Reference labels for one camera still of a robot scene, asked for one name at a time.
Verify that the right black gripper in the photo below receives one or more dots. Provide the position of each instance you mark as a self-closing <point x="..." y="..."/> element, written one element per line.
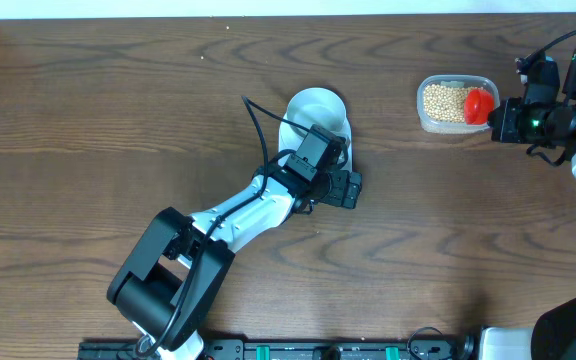
<point x="503" y="120"/>

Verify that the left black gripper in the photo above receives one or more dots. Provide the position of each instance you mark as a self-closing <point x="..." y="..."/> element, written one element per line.
<point x="348" y="190"/>

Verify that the red plastic measuring scoop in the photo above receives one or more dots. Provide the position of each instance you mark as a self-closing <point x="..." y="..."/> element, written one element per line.
<point x="477" y="106"/>

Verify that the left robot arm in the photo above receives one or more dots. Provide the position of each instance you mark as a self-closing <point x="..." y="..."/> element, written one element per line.
<point x="171" y="278"/>

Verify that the white digital kitchen scale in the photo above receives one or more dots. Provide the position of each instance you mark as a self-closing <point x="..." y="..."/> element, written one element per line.
<point x="291" y="138"/>

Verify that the grey round bowl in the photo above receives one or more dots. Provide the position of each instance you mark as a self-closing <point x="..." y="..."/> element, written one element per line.
<point x="317" y="106"/>

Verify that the clear plastic container of beans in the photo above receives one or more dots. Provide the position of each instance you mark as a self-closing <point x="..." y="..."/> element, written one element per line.
<point x="441" y="100"/>

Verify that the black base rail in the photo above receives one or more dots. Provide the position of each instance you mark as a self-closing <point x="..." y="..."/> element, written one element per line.
<point x="426" y="347"/>

